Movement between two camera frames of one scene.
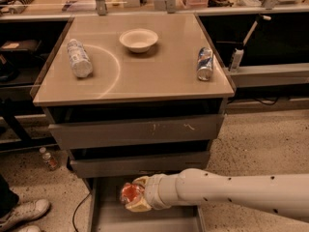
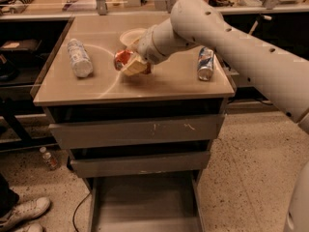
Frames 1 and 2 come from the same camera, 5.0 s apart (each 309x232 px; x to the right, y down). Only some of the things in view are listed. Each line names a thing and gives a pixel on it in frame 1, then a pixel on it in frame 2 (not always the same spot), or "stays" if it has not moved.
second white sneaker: (30, 228) stays
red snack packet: (129, 193) -> (121, 58)
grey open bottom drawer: (107, 212) stays
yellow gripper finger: (139, 206) -> (134, 68)
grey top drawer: (139, 131) stays
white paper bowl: (139, 41) stays
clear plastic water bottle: (79, 60) stays
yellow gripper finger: (142, 181) -> (134, 43)
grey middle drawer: (131, 167) stays
